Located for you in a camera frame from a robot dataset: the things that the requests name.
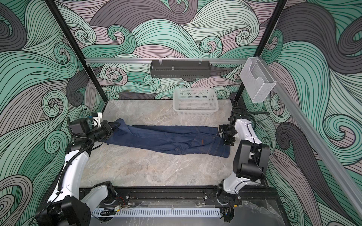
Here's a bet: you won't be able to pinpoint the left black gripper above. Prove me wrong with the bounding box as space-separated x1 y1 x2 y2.
87 121 120 144

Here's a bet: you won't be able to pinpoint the dark blue denim trousers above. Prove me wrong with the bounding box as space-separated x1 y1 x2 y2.
106 118 230 158

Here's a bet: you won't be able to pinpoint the white perforated plastic basket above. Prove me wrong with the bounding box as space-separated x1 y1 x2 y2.
173 88 219 116

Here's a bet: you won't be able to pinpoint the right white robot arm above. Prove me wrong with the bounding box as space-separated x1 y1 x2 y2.
217 118 270 205

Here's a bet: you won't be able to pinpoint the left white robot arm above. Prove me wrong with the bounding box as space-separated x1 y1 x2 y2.
35 118 117 226

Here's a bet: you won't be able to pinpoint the black perforated metal tray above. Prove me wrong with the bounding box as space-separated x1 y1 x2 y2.
150 60 211 79

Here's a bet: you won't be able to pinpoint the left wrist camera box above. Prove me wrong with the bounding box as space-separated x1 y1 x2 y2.
67 113 103 136

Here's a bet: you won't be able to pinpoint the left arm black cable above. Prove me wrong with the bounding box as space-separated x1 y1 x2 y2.
56 117 97 193

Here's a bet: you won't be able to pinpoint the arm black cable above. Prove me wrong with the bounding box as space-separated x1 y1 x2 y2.
231 107 271 131
56 117 97 193

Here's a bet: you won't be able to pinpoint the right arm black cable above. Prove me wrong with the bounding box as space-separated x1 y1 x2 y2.
231 107 271 131

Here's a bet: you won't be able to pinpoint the clear plastic wall bin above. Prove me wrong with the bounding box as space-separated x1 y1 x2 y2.
240 57 276 103

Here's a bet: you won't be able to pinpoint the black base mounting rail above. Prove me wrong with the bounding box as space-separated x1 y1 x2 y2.
76 185 281 207

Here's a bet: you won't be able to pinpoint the white slotted cable duct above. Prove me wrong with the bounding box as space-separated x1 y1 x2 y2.
92 207 221 218

